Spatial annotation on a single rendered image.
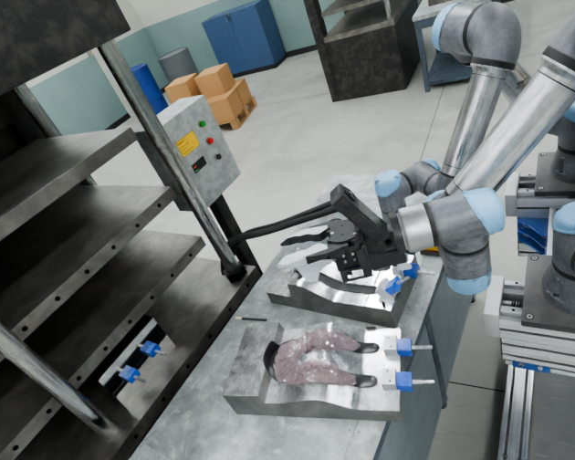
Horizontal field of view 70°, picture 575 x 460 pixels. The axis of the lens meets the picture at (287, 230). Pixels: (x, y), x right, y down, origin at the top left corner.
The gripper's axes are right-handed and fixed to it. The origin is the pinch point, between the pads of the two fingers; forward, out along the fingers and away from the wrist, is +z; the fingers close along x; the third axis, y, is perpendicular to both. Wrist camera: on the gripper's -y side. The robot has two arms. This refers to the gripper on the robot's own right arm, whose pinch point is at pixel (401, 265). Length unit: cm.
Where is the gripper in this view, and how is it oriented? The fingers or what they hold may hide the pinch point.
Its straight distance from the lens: 141.9
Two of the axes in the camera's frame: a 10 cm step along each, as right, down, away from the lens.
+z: 3.3, 7.6, 5.6
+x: 4.8, -6.4, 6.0
